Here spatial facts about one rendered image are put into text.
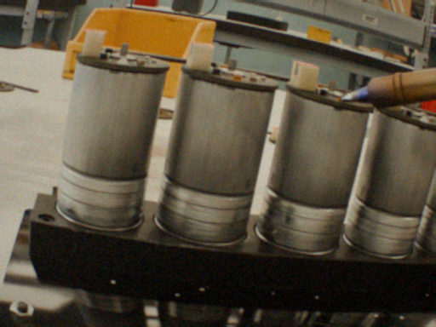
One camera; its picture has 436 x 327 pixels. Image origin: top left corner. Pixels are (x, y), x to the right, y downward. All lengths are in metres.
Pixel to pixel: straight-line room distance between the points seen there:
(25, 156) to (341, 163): 0.16
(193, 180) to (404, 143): 0.06
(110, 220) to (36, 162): 0.12
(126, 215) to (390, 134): 0.07
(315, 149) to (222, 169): 0.02
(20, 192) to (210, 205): 0.10
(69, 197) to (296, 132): 0.06
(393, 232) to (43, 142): 0.18
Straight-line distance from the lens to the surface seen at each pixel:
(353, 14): 2.46
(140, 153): 0.15
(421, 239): 0.19
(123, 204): 0.15
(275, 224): 0.16
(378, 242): 0.18
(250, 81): 0.15
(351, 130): 0.16
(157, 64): 0.15
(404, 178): 0.17
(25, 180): 0.24
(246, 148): 0.15
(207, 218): 0.15
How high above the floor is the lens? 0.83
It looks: 15 degrees down
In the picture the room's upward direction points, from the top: 11 degrees clockwise
